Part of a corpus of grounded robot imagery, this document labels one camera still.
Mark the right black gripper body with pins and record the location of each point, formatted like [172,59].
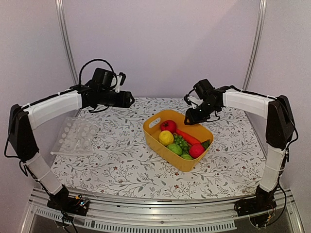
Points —
[203,114]

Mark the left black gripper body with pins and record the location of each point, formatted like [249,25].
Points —
[106,99]

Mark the yellow toy lemon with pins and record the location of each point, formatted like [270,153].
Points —
[166,138]

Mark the green toy lime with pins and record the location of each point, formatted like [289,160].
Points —
[175,148]

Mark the clear zip top bag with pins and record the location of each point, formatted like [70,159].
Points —
[75,137]

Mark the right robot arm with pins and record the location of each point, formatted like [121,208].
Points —
[280,128]

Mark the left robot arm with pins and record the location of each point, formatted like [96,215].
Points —
[23,120]

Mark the orange toy carrot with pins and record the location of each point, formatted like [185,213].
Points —
[190,139]

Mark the green toy grapes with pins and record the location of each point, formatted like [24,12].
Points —
[182,143]

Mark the yellow plastic basket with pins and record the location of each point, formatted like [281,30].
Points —
[152,130]

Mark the red toy apple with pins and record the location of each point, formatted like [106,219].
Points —
[196,150]

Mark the small green toy vegetable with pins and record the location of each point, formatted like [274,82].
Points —
[186,157]

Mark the floral tablecloth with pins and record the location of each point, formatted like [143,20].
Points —
[123,164]

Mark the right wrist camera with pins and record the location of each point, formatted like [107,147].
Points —
[191,101]

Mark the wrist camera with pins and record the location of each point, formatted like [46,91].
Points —
[191,101]
[120,81]

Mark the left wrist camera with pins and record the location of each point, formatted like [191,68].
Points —
[120,81]

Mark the left aluminium frame post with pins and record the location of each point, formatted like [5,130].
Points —
[65,38]

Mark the aluminium frame post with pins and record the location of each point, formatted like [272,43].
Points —
[256,43]
[65,38]

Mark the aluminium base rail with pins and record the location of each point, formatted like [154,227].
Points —
[117,214]

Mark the right aluminium frame post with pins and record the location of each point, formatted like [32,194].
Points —
[256,43]

